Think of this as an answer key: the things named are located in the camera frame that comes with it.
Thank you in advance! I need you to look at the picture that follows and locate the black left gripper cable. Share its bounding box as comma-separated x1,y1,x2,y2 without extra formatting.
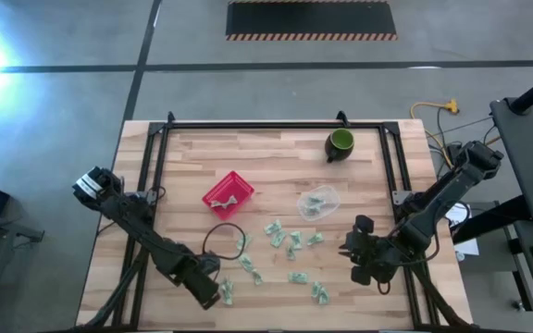
201,222,248,262

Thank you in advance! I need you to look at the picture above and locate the black support beam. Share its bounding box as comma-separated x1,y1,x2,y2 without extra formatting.
451,193,533,245

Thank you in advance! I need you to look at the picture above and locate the clear plastic container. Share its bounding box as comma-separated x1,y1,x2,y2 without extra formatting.
296,184,341,222

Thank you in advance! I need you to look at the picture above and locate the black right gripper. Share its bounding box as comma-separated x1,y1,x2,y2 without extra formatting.
339,215,406,287

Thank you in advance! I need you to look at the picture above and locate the grey metal stand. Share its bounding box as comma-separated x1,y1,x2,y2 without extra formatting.
0,210,45,333

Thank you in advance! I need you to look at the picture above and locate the green mug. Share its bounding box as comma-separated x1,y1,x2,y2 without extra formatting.
324,128,355,164

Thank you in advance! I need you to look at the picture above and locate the yellow extension cord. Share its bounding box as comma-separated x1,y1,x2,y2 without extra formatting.
409,98,461,167

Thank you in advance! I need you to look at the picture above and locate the black hazard-striped floor mat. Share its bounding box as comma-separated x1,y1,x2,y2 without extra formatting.
225,0,398,42

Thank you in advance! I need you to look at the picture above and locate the black aluminium table frame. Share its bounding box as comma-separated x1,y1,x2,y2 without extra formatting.
79,110,469,332

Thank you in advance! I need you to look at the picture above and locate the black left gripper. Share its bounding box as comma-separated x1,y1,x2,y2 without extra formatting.
171,252,222,311

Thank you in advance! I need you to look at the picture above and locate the white paper sheet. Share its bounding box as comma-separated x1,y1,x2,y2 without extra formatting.
446,202,480,257

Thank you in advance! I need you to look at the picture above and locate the red plastic mesh basket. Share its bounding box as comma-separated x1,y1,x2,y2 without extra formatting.
201,170,255,221

